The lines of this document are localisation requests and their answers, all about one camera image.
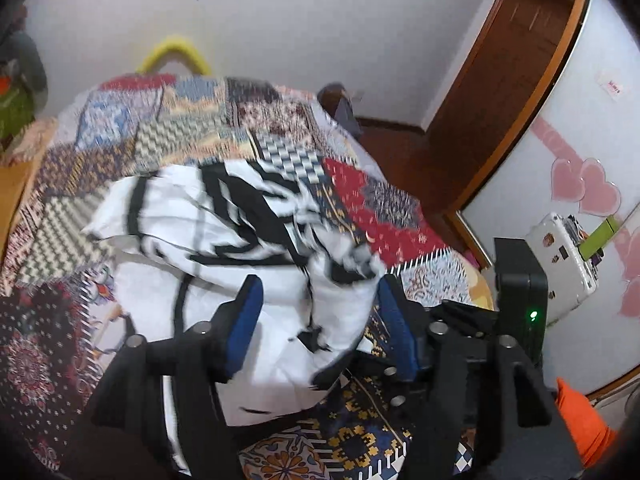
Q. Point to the pile of clothes and boxes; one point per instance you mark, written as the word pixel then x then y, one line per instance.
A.
pixel 25 55

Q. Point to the striped bed sheet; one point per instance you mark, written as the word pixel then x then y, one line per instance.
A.
pixel 35 137

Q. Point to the orange cloth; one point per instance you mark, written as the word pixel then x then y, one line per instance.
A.
pixel 585 420

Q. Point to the green box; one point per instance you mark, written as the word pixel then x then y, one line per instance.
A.
pixel 600 237

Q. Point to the wooden lap desk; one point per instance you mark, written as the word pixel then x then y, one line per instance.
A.
pixel 12 200

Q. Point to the white wall socket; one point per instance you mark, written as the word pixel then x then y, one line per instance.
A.
pixel 358 95

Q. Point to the white box with items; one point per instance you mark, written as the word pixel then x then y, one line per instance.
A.
pixel 555 255

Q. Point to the patchwork printed blanket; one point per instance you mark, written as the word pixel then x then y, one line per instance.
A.
pixel 200 120

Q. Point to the green laundry bag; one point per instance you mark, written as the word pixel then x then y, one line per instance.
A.
pixel 15 107

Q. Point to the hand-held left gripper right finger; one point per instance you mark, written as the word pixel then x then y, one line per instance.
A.
pixel 396 327

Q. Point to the yellow foam bar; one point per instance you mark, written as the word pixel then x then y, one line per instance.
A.
pixel 172 45

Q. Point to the brown wooden door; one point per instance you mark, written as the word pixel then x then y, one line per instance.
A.
pixel 500 70

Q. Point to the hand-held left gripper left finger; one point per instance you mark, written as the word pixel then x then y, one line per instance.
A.
pixel 245 325

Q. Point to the dark bag behind bed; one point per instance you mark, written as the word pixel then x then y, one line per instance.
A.
pixel 342 107

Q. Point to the red and white label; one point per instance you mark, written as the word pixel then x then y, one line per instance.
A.
pixel 614 88

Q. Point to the black and white patterned shirt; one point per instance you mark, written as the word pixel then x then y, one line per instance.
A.
pixel 165 240

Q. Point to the white wardrobe door with hearts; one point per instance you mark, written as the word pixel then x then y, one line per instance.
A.
pixel 575 135

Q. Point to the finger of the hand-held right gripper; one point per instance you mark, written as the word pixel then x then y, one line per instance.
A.
pixel 395 391
pixel 470 317

